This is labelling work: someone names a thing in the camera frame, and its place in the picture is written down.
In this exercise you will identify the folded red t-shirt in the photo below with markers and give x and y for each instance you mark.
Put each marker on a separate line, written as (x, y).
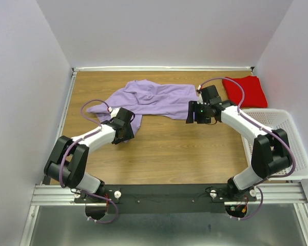
(254, 95)

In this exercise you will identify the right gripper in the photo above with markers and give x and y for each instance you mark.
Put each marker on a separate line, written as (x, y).
(193, 106)

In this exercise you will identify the purple t-shirt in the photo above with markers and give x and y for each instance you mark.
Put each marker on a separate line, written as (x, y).
(143, 97)

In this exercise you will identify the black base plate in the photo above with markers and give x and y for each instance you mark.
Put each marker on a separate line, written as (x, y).
(174, 198)

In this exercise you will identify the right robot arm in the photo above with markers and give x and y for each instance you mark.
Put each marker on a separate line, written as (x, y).
(271, 151)

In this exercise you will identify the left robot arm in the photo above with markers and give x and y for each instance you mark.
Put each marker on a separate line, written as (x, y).
(68, 158)

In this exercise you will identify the white plastic basket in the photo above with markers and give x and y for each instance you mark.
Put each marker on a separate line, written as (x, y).
(281, 119)

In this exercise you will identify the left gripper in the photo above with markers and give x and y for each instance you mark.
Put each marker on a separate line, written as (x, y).
(129, 135)

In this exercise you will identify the aluminium frame rail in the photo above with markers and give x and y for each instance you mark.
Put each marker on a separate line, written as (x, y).
(51, 195)

